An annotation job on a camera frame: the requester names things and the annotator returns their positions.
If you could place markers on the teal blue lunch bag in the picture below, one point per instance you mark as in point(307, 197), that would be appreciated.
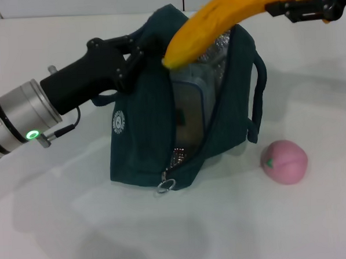
point(240, 88)

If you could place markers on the clear blue-rimmed food container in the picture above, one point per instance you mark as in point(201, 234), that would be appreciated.
point(189, 105)

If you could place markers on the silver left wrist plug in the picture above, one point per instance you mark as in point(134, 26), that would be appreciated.
point(53, 69)

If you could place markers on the pink peach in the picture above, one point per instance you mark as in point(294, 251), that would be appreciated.
point(285, 164)

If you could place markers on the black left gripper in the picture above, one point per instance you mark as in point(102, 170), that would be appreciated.
point(83, 79)

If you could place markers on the yellow banana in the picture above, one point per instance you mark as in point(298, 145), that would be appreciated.
point(214, 23)

